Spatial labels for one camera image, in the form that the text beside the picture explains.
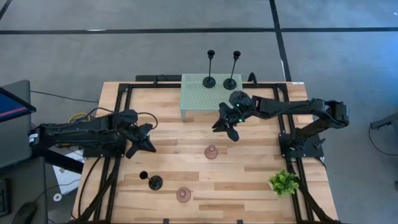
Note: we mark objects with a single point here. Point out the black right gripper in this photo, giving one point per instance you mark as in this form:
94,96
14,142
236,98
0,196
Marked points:
241,107

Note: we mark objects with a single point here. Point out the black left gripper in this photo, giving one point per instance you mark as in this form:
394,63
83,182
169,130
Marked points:
132,137

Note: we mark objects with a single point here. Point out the tall black metal candlestick holder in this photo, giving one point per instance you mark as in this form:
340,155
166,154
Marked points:
155,183
229,84
209,82

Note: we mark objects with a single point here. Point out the pink ribbed glass candle holder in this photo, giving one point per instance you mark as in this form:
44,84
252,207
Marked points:
183,195
211,153

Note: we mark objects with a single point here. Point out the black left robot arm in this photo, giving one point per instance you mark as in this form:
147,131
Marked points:
77,130

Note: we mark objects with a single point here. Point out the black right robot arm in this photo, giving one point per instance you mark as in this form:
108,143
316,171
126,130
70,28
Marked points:
295,107

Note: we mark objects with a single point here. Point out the pale green perforated metal shelf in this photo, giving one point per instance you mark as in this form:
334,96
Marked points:
199,96

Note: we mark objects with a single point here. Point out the black metal crossbar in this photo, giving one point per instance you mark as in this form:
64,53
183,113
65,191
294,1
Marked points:
158,77

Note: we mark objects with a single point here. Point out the small green potted plant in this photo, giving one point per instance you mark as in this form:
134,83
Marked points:
283,183

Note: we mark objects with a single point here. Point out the white paper sheet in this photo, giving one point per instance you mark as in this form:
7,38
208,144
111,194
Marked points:
66,179

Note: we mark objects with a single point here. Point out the white tape roll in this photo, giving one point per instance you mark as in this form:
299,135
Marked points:
54,197

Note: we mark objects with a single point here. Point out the grey office desk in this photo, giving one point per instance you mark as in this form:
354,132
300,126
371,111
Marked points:
15,140

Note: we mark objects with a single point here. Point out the computer monitor blue screen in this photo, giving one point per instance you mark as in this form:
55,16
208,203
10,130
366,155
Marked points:
12,105

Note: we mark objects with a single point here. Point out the black computer mouse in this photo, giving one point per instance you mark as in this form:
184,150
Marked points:
25,213

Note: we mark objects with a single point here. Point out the grey stand leg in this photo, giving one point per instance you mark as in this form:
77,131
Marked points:
385,122

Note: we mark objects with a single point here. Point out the black curved bracket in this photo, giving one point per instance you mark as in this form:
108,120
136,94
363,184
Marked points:
252,79

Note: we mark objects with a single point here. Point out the black aluminium table frame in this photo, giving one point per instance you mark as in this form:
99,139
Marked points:
146,85

